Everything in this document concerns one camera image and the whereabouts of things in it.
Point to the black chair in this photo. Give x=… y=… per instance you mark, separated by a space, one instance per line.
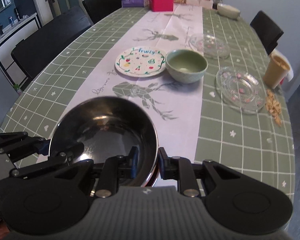
x=34 y=53
x=267 y=31
x=99 y=9

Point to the small glass jar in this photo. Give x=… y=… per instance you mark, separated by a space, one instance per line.
x=215 y=3

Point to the black chair near left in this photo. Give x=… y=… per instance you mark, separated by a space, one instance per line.
x=34 y=53

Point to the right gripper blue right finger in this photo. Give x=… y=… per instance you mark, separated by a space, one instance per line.
x=163 y=158

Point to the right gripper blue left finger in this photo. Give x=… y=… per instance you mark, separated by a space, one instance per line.
x=133 y=161

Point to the cream bowl at far end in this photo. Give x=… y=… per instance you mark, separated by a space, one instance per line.
x=228 y=11

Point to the white box at far end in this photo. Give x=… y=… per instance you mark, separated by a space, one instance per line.
x=202 y=3

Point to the white deer table runner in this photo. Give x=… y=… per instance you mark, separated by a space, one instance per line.
x=87 y=69

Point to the fruity painted white plate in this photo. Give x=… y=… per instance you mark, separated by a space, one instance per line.
x=141 y=61

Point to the pink square box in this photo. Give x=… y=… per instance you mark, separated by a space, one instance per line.
x=161 y=5

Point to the black chair far left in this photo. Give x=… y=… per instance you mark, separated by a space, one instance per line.
x=99 y=9

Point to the orange steel bowl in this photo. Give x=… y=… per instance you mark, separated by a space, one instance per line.
x=108 y=126

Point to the white sideboard cabinet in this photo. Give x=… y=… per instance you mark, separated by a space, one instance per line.
x=20 y=31

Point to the purple tissue box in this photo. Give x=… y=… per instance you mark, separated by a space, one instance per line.
x=134 y=3

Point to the clear glass plate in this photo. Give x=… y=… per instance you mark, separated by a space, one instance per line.
x=210 y=46
x=241 y=89

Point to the green ceramic bowl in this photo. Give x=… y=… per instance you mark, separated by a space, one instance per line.
x=186 y=66

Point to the green checked tablecloth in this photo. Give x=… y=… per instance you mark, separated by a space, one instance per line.
x=249 y=142

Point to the beige paper cup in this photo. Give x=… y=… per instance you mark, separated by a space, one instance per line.
x=276 y=71

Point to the black chair right side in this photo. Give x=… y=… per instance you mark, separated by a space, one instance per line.
x=267 y=31

